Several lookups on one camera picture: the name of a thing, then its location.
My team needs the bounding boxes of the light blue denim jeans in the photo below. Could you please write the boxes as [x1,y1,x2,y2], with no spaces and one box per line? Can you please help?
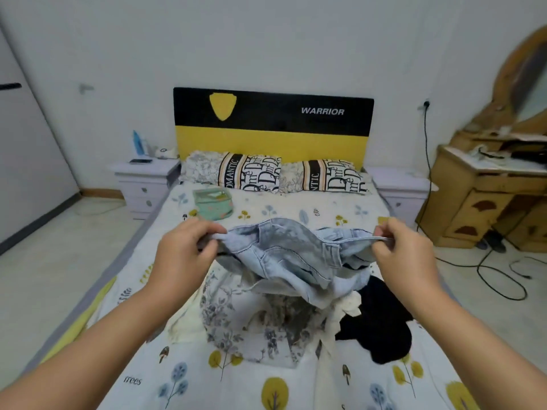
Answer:
[198,218,396,311]

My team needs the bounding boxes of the white nightstand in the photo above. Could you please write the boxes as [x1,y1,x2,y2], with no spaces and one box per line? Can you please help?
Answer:
[108,158,182,221]
[365,166,440,229]

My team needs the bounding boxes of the oval wooden framed mirror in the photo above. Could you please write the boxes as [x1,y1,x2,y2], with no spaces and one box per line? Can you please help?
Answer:
[464,24,547,135]

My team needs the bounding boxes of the green folded cloth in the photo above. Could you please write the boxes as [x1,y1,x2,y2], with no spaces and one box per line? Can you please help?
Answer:
[192,188,235,221]

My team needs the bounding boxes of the dark shoes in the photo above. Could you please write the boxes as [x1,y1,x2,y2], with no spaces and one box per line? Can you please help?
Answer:
[475,229,507,254]

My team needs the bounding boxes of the person's left hand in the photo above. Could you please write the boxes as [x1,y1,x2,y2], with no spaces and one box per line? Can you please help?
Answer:
[144,218,228,304]

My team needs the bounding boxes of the grey floral garment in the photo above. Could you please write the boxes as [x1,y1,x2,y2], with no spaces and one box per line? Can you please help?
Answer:
[170,267,338,368]

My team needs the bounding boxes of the floral lettered pillow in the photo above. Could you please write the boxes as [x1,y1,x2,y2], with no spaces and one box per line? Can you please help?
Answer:
[280,159,373,196]
[179,150,283,195]

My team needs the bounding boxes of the person's left forearm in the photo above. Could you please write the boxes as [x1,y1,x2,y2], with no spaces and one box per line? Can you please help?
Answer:
[0,275,180,410]

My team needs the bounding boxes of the person's right hand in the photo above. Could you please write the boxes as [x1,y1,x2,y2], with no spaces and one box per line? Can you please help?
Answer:
[371,218,446,309]

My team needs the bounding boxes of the white wardrobe door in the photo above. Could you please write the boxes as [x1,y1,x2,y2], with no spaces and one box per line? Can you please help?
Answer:
[0,27,82,256]

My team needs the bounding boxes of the black power cable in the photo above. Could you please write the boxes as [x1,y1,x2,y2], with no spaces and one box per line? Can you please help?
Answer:
[417,107,534,302]

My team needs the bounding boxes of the cream white garment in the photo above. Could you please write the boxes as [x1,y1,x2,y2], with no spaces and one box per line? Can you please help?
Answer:
[314,290,365,361]

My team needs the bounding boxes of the black garment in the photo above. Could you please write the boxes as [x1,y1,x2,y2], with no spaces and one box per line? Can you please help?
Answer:
[334,275,414,366]

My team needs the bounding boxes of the wooden dressing table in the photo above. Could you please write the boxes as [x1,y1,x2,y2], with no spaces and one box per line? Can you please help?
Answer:
[415,130,547,253]

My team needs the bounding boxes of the person's right forearm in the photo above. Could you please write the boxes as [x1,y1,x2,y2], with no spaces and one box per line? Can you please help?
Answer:
[402,288,547,410]

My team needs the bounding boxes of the black and yellow headboard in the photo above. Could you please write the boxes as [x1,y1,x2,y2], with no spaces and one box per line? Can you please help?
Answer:
[173,87,375,172]

